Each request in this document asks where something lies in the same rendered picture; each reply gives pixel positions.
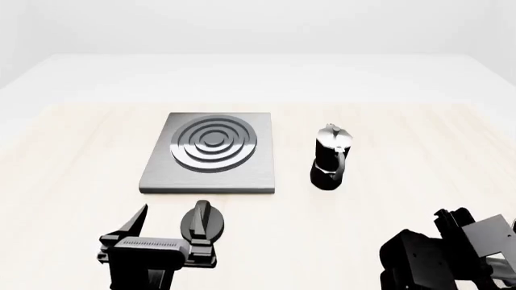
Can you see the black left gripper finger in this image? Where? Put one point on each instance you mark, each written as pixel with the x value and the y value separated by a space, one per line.
pixel 198 226
pixel 135 223

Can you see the grey flat stove with burner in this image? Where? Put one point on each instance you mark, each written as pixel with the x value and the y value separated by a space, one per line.
pixel 161 175

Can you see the black oval stove knob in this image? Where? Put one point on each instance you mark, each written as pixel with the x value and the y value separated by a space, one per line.
pixel 213 220

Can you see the black and silver moka pot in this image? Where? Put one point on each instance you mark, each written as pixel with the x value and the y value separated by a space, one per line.
pixel 324 169

